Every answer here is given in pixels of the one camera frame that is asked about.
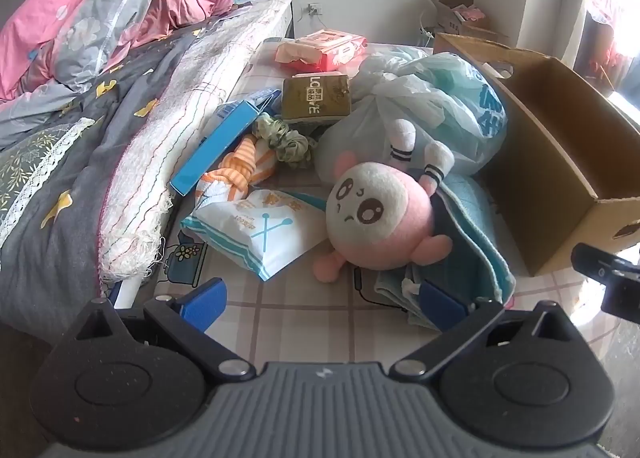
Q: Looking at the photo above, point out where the green scrunchie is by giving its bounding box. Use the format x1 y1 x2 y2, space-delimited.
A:
252 113 318 169

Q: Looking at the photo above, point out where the grey printed bedsheet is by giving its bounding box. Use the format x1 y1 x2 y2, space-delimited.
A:
0 28 201 334

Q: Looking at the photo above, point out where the brown cardboard box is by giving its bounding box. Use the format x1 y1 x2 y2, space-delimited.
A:
432 32 640 278

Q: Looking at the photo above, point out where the pink wet wipes pack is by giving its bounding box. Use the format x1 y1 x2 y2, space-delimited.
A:
275 30 368 73

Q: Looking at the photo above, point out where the gold tissue pack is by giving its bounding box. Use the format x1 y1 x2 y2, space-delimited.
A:
280 72 352 125

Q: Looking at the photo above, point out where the pale blue plastic bag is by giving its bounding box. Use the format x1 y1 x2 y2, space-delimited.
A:
315 46 508 184

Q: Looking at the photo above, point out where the white mattress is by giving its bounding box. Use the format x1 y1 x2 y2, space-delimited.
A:
97 0 296 286

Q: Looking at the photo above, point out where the blue box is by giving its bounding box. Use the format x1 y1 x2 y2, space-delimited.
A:
170 88 282 196

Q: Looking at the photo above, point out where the pink round plush toy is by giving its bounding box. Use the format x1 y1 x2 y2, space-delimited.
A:
312 119 453 285

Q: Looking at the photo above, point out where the leaf print pillow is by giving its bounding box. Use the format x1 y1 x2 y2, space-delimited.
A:
0 118 96 244

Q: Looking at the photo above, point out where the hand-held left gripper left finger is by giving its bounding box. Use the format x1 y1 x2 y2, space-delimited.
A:
65 277 258 385

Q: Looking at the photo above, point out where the light blue towel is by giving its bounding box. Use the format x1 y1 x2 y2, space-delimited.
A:
372 173 517 331

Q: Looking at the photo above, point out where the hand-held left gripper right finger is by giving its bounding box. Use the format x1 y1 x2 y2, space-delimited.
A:
390 281 583 384

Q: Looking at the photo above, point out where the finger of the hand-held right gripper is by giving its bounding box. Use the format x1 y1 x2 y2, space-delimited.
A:
601 282 640 325
571 242 640 285

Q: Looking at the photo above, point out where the white snack bag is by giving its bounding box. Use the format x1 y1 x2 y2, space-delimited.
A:
181 188 328 281

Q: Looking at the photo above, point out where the small open cardboard box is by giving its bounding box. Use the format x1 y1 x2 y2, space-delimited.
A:
425 0 506 39

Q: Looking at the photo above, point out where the pink hanging cloth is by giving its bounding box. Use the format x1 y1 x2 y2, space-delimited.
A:
587 0 640 89

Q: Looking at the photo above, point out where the pink and grey quilt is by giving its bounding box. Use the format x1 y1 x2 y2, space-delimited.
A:
0 0 241 102

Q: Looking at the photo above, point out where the orange striped cloth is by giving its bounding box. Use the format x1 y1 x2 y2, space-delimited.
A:
194 134 278 211

